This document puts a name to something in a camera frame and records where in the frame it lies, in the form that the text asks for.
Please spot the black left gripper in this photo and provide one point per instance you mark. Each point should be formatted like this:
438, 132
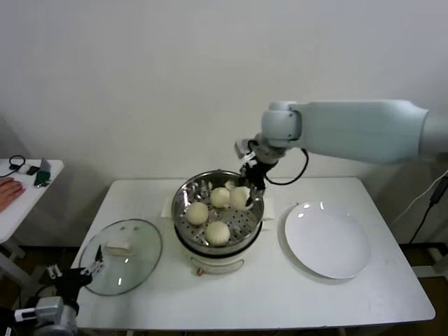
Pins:
71, 280

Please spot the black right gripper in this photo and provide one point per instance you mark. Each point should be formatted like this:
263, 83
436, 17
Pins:
269, 152

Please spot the white steamed baozi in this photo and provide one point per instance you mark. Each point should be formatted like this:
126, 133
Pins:
217, 234
238, 199
220, 197
197, 213

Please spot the glass pot lid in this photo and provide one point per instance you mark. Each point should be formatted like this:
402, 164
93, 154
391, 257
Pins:
140, 252

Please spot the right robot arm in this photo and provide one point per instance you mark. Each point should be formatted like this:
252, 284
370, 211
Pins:
357, 129

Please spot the stainless steel steamer basket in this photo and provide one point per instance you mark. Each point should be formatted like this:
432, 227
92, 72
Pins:
189, 189

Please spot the person's bare hand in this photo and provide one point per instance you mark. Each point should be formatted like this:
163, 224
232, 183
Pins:
8, 192

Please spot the white side table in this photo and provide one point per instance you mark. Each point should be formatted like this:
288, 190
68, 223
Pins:
31, 199

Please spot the white round plate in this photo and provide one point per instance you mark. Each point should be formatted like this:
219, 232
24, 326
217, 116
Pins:
325, 241

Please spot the small white black device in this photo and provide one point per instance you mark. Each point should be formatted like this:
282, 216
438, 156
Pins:
29, 171

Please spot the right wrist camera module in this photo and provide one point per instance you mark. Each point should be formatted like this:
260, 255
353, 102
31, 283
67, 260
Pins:
243, 148

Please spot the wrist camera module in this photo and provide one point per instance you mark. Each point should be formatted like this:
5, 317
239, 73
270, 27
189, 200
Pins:
49, 308
243, 148

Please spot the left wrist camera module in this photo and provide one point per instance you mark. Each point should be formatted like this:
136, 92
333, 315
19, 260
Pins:
49, 308

